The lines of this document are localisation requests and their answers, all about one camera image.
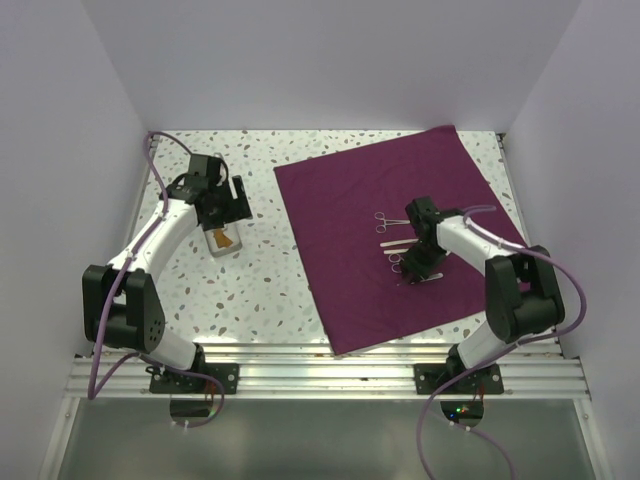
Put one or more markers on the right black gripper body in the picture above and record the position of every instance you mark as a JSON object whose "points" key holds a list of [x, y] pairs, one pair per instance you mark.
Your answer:
{"points": [[422, 259]]}

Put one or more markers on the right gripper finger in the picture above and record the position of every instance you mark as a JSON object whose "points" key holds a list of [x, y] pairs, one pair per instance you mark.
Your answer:
{"points": [[421, 279], [406, 275]]}

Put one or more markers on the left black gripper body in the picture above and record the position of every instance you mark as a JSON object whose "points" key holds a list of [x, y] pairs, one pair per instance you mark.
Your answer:
{"points": [[224, 205]]}

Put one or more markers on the straight silver tweezers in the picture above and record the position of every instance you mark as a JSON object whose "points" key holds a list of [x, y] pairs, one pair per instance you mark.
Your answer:
{"points": [[434, 277]]}

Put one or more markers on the orange bandage strip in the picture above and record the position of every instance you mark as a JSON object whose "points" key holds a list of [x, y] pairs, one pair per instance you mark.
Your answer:
{"points": [[221, 240]]}

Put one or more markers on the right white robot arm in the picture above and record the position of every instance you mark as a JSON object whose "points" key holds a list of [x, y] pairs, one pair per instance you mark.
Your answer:
{"points": [[521, 291]]}

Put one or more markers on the silver surgical scissors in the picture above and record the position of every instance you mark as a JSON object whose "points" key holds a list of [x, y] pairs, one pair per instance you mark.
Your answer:
{"points": [[395, 257]]}

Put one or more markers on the curved silver tweezers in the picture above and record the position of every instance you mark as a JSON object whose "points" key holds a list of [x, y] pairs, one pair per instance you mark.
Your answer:
{"points": [[397, 243]]}

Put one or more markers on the silver hemostat forceps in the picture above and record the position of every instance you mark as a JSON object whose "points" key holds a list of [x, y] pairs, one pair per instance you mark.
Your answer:
{"points": [[384, 223]]}

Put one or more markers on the purple cloth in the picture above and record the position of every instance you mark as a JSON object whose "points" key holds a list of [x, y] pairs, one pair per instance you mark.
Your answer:
{"points": [[331, 202]]}

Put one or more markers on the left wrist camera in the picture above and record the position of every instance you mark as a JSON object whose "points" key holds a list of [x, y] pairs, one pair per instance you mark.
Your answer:
{"points": [[217, 170]]}

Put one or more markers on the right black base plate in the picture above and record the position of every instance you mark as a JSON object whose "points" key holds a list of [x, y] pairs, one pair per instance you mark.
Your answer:
{"points": [[451, 377]]}

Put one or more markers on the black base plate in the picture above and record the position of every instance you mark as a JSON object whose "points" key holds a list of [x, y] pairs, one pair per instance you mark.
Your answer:
{"points": [[451, 377], [202, 377]]}

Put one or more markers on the aluminium rail frame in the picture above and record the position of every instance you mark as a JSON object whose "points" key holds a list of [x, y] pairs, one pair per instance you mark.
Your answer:
{"points": [[254, 307]]}

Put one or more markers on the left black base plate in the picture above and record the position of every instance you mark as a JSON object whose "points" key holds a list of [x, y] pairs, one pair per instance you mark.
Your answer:
{"points": [[202, 377]]}

